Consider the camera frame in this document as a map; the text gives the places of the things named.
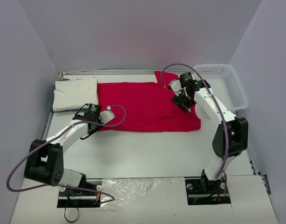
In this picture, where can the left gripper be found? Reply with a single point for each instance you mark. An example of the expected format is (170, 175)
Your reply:
(93, 130)

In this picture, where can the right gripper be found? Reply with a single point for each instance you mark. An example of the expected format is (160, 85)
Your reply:
(180, 102)

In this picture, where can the red t-shirt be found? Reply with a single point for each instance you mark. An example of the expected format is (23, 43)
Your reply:
(145, 107)

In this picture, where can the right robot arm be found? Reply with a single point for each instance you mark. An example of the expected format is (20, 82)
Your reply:
(231, 136)

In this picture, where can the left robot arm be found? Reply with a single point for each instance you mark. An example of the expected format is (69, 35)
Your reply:
(46, 164)

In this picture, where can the folded white t-shirt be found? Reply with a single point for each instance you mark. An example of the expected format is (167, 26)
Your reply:
(70, 95)

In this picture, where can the white plastic basket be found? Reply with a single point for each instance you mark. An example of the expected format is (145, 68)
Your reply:
(225, 84)

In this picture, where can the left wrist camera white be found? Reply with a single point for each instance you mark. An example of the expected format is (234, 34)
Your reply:
(106, 116)

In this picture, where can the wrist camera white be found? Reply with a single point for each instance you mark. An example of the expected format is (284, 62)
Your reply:
(106, 116)
(175, 85)

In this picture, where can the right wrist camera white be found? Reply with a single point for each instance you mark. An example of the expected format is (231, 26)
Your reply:
(175, 85)

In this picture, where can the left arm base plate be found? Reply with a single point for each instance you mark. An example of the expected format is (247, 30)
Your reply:
(71, 198)

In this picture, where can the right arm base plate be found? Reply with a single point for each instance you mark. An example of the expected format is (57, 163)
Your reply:
(197, 195)

